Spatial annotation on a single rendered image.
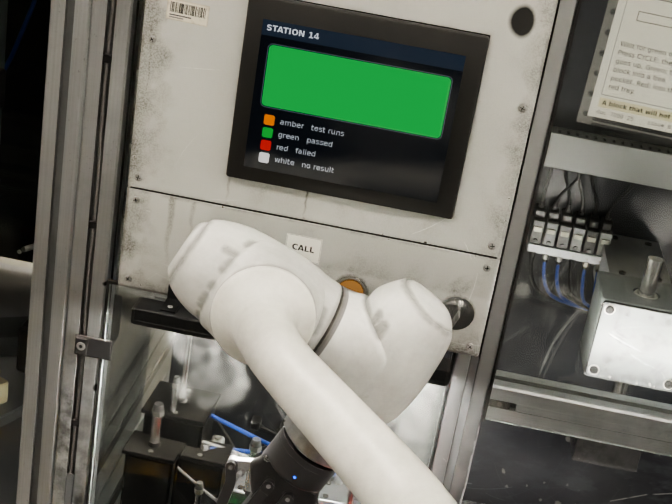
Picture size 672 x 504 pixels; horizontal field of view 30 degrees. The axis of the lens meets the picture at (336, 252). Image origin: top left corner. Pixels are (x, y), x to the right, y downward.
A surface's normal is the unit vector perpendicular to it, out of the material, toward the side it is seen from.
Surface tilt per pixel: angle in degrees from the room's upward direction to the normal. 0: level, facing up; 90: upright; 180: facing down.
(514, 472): 90
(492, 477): 90
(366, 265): 90
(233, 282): 60
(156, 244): 90
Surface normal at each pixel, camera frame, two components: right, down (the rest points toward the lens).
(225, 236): 0.11, -0.67
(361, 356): -0.01, 0.24
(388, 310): -0.31, -0.39
